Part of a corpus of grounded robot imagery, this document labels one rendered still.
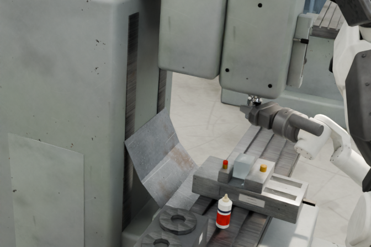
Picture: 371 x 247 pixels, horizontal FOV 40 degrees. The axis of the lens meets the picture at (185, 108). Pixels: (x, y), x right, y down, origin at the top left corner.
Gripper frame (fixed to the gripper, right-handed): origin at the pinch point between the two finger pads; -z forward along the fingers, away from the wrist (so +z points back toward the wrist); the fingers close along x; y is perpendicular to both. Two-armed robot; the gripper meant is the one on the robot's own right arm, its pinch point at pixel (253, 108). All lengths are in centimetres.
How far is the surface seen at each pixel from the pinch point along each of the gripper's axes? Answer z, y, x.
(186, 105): -216, 120, -180
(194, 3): -10.9, -32.6, 18.5
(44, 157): -47, 23, 47
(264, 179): 10.1, 19.5, 3.2
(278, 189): 13.0, 23.6, -1.2
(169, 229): 20, 11, 51
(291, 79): 10.3, -12.6, -2.6
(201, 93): -230, 120, -212
